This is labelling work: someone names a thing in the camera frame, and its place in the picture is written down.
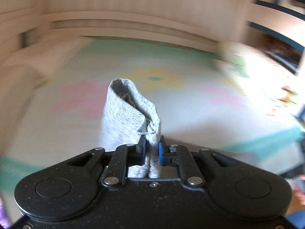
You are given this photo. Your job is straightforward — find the grey knit pants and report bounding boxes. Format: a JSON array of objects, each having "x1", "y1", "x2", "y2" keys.
[{"x1": 99, "y1": 79, "x2": 161, "y2": 178}]

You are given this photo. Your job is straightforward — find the floral white bed sheet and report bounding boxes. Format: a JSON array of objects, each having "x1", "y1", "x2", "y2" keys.
[{"x1": 0, "y1": 37, "x2": 305, "y2": 194}]

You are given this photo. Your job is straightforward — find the leaf print white quilt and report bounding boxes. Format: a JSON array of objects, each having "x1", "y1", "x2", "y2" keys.
[{"x1": 213, "y1": 41, "x2": 255, "y2": 80}]

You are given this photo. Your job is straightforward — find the beige wooden headboard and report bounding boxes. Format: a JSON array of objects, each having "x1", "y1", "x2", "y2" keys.
[{"x1": 1, "y1": 0, "x2": 251, "y2": 53}]

